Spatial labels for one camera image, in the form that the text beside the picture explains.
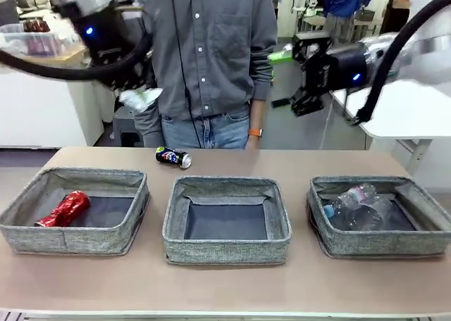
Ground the grey fabric basket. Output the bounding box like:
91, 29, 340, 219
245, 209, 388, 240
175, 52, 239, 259
0, 166, 152, 255
162, 175, 293, 265
306, 175, 451, 258

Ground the person's left forearm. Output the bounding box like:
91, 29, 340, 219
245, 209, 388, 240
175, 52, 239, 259
249, 99, 266, 130

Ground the brown bottle pack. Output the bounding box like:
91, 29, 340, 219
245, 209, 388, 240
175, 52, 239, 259
23, 18, 50, 32

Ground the person in grey shirt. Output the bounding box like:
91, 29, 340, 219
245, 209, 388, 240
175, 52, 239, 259
133, 0, 279, 150

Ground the thin black cord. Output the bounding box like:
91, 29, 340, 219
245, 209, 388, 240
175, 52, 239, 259
168, 0, 202, 148

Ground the dark blue Pepsi can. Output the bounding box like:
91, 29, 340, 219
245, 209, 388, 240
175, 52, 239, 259
155, 145, 193, 169

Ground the grey plastic stool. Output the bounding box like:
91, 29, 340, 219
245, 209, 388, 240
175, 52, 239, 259
113, 106, 145, 148

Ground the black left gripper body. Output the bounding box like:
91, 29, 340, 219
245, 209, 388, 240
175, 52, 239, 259
58, 4, 152, 92

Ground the clear plastic water bottle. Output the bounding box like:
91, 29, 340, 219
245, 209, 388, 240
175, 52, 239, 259
323, 183, 378, 218

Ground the person in blue shirt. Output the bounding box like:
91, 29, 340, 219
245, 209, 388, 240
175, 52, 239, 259
322, 0, 380, 40

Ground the crushed red soda can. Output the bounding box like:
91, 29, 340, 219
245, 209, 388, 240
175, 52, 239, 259
34, 189, 91, 227

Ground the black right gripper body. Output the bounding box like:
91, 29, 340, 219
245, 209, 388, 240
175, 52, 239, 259
291, 37, 369, 117

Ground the white table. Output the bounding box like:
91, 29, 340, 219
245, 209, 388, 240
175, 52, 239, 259
330, 80, 451, 170

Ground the clear plastic storage box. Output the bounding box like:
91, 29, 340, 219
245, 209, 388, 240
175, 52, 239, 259
0, 22, 68, 58

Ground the clear plastic cup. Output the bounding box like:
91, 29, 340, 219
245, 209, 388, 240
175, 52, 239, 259
338, 194, 394, 230

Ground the white paper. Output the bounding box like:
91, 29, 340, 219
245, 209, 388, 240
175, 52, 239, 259
118, 87, 163, 113

